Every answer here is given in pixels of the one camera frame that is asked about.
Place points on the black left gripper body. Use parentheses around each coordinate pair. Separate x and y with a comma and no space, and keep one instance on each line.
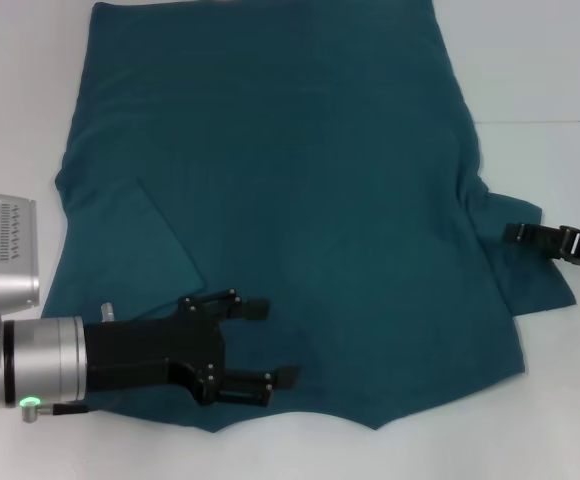
(160,355)

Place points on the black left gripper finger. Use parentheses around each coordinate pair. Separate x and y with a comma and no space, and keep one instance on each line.
(250,309)
(250,382)

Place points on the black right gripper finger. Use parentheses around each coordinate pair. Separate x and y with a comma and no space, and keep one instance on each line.
(535,237)

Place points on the blue shirt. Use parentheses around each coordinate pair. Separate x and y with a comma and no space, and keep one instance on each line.
(320,200)

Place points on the silver cylindrical connector stub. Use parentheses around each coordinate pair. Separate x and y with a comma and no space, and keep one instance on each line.
(108,312)

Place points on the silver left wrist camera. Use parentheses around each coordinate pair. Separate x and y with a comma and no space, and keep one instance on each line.
(0,260)

